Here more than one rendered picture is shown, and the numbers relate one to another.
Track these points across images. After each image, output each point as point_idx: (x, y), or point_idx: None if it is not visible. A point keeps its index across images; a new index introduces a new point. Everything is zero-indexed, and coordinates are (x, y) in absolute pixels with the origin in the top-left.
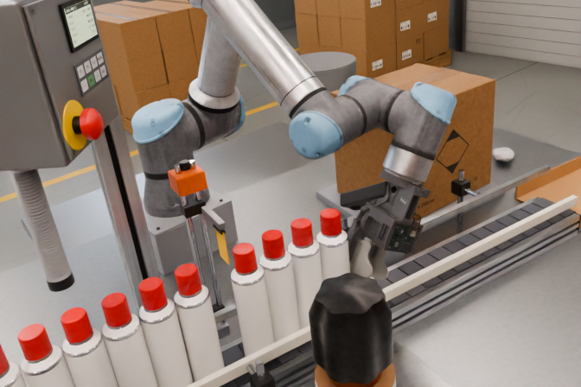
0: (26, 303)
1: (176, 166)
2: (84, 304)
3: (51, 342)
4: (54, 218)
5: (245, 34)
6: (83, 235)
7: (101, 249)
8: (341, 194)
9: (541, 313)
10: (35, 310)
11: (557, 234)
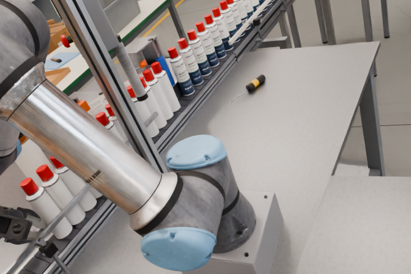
0: (281, 151)
1: (75, 98)
2: (243, 172)
3: (231, 153)
4: (408, 197)
5: None
6: (339, 202)
7: (296, 203)
8: (27, 220)
9: None
10: (267, 154)
11: None
